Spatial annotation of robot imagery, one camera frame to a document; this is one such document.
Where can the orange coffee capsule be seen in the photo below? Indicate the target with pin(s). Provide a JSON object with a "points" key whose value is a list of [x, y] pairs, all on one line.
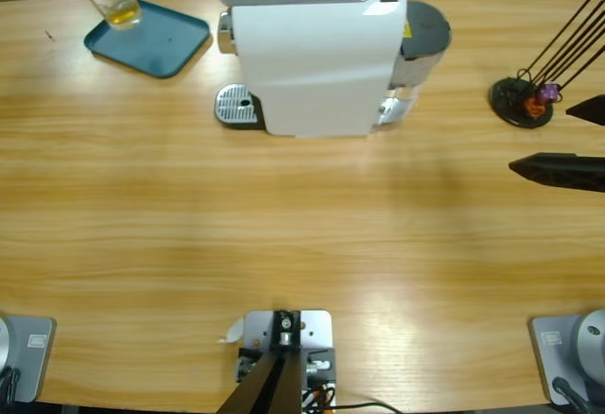
{"points": [[534, 108]]}

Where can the clear water tank dark lid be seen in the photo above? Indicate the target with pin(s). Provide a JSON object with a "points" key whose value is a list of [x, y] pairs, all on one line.
{"points": [[425, 26]]}

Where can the grey base plate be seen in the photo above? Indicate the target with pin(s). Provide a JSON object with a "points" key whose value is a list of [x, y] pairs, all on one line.
{"points": [[33, 362], [543, 352]]}

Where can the clear glass cup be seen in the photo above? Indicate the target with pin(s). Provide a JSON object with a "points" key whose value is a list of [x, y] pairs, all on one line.
{"points": [[120, 7]]}

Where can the black capsule holder with rods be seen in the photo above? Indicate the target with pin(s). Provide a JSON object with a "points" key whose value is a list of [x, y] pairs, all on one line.
{"points": [[508, 102]]}

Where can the white paper tag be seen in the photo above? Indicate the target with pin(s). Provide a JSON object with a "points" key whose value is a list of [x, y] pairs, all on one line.
{"points": [[234, 331]]}

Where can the white capsule coffee machine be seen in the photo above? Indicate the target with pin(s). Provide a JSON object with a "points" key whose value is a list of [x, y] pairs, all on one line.
{"points": [[307, 55]]}

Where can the metal drip tray grate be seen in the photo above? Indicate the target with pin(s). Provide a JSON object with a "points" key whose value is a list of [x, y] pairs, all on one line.
{"points": [[231, 102]]}

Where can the dark camera post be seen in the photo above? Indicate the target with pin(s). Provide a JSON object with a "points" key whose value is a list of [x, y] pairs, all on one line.
{"points": [[274, 385]]}

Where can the purple coffee capsule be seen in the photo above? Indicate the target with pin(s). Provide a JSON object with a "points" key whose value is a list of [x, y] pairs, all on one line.
{"points": [[549, 92]]}

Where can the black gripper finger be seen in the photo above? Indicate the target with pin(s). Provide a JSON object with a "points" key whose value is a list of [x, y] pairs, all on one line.
{"points": [[591, 109], [562, 170]]}

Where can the teal plastic tray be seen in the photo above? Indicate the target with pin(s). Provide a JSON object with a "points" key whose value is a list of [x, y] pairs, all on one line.
{"points": [[151, 45]]}

